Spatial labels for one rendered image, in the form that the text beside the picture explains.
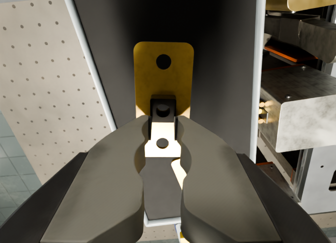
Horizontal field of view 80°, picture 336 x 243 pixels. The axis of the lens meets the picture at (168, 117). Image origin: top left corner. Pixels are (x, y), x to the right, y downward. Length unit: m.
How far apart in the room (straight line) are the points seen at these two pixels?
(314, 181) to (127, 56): 0.52
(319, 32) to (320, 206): 0.46
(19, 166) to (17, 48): 1.54
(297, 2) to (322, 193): 0.47
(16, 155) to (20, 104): 1.29
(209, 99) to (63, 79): 0.60
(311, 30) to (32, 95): 0.76
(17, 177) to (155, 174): 2.09
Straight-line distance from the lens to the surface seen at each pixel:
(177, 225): 0.35
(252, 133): 0.22
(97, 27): 0.18
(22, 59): 0.77
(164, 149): 0.16
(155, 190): 0.26
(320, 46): 0.33
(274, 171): 0.57
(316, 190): 0.62
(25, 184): 2.32
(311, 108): 0.30
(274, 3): 0.31
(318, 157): 0.54
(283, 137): 0.31
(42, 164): 0.97
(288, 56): 0.58
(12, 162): 2.18
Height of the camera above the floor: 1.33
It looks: 61 degrees down
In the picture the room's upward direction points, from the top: 178 degrees clockwise
